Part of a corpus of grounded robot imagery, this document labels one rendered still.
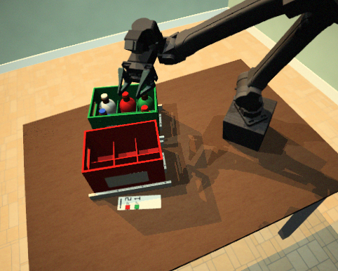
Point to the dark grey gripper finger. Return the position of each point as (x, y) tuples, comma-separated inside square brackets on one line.
[(123, 76), (145, 79)]

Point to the blue bottle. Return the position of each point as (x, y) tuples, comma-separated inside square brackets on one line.
[(103, 112)]

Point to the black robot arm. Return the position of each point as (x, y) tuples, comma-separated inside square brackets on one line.
[(315, 15)]

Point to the white paper pick list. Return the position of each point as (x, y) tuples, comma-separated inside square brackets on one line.
[(139, 202)]

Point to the white bottle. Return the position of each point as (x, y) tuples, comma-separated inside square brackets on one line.
[(107, 104)]

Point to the green bottle crate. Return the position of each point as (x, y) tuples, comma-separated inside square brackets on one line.
[(119, 118)]

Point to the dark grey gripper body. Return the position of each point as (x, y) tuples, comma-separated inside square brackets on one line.
[(136, 68)]

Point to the red crate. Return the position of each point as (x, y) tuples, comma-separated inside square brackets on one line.
[(137, 159)]

